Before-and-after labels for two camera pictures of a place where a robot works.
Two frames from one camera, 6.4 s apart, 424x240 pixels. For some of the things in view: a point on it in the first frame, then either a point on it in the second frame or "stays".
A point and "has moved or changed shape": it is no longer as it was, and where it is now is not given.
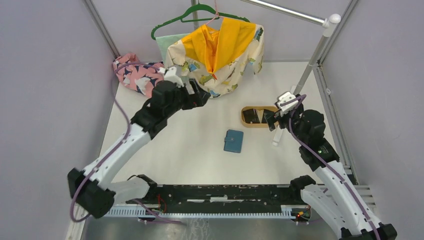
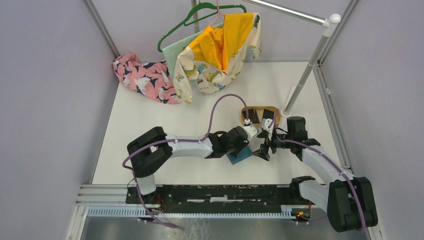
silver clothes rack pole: (327, 21) stays
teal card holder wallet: (233, 141) has moved or changed shape
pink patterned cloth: (137, 76) stays
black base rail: (223, 194) stays
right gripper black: (270, 118) -> (262, 152)
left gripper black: (197, 99) -> (244, 143)
